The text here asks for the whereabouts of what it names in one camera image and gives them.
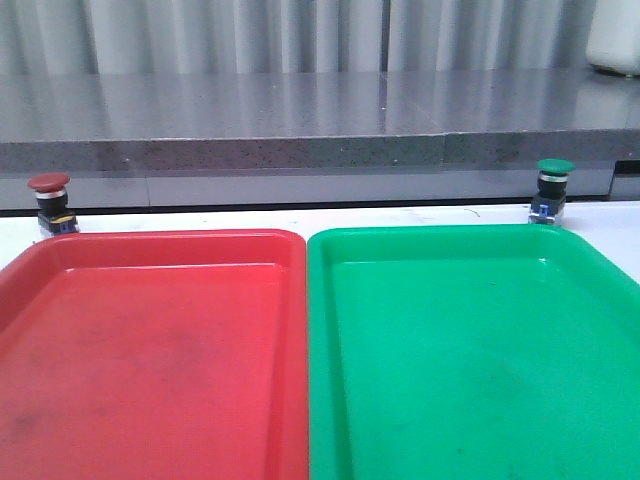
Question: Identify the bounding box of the green mushroom push button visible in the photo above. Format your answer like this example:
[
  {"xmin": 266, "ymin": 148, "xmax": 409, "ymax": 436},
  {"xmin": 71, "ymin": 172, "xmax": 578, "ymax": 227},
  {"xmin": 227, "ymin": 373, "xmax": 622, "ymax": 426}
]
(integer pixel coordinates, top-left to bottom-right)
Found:
[{"xmin": 528, "ymin": 158, "xmax": 575, "ymax": 225}]

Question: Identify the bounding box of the red plastic tray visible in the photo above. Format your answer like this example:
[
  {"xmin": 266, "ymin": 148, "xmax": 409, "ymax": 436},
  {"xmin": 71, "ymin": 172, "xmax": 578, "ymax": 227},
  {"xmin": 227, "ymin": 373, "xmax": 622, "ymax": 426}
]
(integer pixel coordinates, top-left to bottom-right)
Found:
[{"xmin": 1, "ymin": 230, "xmax": 309, "ymax": 479}]

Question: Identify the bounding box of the red mushroom push button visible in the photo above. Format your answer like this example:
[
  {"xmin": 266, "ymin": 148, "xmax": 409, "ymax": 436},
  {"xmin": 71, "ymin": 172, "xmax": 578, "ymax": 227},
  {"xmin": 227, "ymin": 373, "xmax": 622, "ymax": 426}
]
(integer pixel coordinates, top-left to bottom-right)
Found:
[{"xmin": 27, "ymin": 172, "xmax": 79, "ymax": 237}]

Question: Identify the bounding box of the green plastic tray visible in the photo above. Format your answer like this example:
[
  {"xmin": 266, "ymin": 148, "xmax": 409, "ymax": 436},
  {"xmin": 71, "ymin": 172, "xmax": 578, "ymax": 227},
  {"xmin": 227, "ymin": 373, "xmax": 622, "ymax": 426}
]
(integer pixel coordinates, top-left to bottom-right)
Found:
[{"xmin": 308, "ymin": 224, "xmax": 639, "ymax": 479}]

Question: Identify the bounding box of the white container in background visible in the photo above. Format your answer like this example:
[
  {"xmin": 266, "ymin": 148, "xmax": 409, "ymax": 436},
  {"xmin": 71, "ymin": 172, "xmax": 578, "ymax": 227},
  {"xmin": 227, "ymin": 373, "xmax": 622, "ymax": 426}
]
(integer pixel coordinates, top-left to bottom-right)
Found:
[{"xmin": 586, "ymin": 0, "xmax": 639, "ymax": 76}]

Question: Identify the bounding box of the grey stone platform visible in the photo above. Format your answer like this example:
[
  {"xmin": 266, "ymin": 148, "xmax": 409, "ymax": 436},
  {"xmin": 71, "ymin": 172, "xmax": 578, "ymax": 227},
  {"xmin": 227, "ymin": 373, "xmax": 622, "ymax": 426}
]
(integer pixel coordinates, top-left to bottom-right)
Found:
[{"xmin": 1, "ymin": 69, "xmax": 639, "ymax": 212}]

